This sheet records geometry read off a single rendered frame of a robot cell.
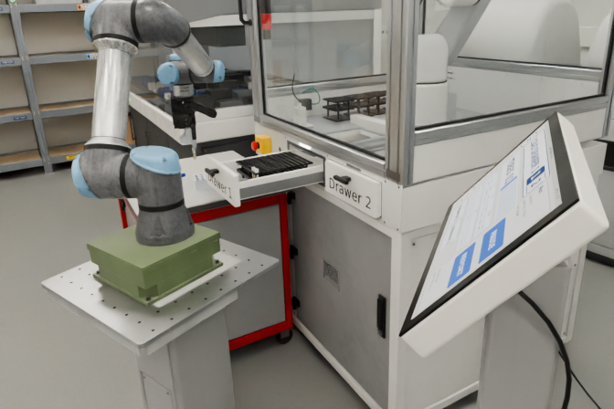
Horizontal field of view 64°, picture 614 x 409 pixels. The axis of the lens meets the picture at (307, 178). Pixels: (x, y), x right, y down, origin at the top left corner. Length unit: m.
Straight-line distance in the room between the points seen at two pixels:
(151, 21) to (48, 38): 4.32
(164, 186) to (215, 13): 1.36
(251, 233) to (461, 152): 0.88
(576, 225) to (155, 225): 0.96
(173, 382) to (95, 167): 0.60
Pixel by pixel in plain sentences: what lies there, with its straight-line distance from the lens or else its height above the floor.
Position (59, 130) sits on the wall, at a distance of 5.79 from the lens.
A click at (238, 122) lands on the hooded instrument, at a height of 0.88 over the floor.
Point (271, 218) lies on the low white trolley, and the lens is 1.97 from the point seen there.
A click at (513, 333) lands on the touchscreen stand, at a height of 0.88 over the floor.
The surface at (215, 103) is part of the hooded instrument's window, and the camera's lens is 2.52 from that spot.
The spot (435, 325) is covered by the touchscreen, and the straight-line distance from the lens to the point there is 0.73.
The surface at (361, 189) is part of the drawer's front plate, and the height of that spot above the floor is 0.89.
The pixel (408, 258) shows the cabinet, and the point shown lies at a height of 0.71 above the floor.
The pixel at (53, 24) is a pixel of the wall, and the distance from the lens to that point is 5.70.
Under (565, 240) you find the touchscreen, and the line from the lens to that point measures 0.65.
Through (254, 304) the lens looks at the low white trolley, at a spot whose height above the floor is 0.27.
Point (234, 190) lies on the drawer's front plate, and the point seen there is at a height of 0.88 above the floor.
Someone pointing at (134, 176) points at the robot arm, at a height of 1.04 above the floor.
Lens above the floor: 1.41
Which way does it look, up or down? 19 degrees down
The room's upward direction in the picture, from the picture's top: 2 degrees counter-clockwise
